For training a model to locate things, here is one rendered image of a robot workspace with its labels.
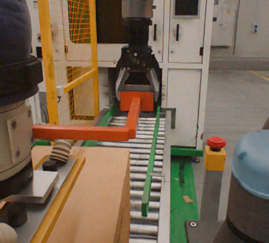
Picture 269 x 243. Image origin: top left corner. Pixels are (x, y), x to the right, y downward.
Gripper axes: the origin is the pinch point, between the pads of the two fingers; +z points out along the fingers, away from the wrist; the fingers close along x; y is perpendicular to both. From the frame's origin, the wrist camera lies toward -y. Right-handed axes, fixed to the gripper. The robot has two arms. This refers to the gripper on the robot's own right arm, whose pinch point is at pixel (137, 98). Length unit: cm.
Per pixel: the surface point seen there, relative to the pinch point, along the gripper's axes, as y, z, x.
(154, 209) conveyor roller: -48, 73, 7
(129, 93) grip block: 4.3, -2.2, -1.8
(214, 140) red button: -21.4, 21.0, 26.9
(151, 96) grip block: 4.4, -1.5, 3.6
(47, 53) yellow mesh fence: -93, -1, -59
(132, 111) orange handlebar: 16.2, -1.3, -0.1
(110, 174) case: -10.7, 30.3, -9.4
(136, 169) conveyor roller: -86, 72, -5
